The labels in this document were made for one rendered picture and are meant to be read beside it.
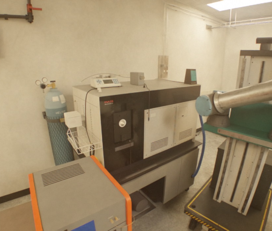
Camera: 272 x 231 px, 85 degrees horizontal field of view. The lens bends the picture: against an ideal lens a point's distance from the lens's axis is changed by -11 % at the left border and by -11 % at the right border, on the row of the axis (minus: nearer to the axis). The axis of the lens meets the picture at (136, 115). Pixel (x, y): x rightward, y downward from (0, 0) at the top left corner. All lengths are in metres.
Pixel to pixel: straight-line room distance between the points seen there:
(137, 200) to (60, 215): 1.37
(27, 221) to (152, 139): 1.14
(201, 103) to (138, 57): 1.70
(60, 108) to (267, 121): 1.88
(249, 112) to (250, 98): 0.40
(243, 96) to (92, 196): 0.96
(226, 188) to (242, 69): 1.14
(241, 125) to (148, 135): 0.78
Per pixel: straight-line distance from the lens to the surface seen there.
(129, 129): 1.35
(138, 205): 2.01
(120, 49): 2.53
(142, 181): 1.60
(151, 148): 1.58
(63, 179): 0.88
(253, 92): 1.08
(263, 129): 1.49
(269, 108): 1.45
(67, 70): 2.23
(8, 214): 1.47
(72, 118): 1.43
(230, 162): 1.71
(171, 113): 1.63
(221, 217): 1.86
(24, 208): 1.45
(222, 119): 1.39
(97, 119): 1.23
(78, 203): 0.74
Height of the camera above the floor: 1.65
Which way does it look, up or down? 18 degrees down
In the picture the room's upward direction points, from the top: straight up
